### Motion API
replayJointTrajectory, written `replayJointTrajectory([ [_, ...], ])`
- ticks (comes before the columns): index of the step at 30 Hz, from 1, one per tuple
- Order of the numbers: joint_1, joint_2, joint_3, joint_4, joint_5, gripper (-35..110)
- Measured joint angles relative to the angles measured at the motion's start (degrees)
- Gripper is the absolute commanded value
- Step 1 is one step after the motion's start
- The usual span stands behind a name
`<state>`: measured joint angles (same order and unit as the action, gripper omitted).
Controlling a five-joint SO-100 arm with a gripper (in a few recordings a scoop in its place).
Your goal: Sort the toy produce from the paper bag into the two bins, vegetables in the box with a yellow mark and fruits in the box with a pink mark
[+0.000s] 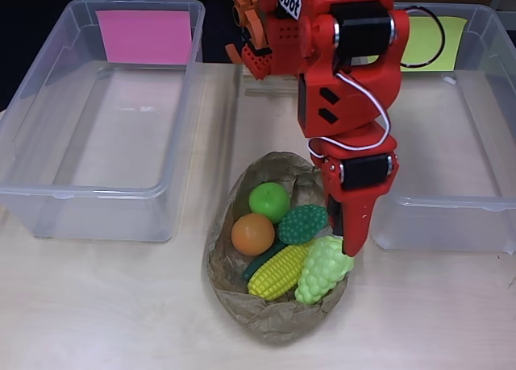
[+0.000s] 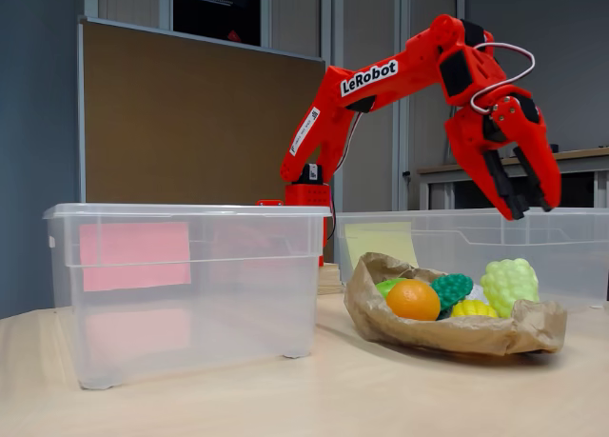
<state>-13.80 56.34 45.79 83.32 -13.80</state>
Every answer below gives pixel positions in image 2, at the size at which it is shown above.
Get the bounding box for pink sticky note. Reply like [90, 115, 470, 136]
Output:
[78, 221, 192, 293]

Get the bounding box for dark green bumpy toy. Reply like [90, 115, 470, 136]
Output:
[430, 273, 475, 314]

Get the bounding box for clear plastic bin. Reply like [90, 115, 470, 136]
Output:
[42, 202, 333, 390]
[332, 207, 609, 309]

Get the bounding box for yellow toy corn cob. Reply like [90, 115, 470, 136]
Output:
[449, 299, 500, 320]

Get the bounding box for wooden base block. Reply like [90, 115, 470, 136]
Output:
[317, 263, 344, 296]

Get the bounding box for wooden background bench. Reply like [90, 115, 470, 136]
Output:
[417, 146, 609, 209]

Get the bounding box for brown cork pin board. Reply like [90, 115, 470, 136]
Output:
[77, 16, 329, 205]

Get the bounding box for green toy apple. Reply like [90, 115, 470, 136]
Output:
[374, 277, 410, 300]

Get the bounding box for light green toy grapes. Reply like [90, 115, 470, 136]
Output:
[480, 258, 540, 319]

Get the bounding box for white gripper servo cable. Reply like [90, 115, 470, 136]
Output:
[469, 41, 537, 115]

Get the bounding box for yellow sticky note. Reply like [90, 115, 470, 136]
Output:
[343, 221, 420, 279]

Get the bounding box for toy orange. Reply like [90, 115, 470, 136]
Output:
[385, 278, 442, 322]

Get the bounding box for crumpled brown paper bag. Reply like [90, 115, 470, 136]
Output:
[343, 251, 568, 357]

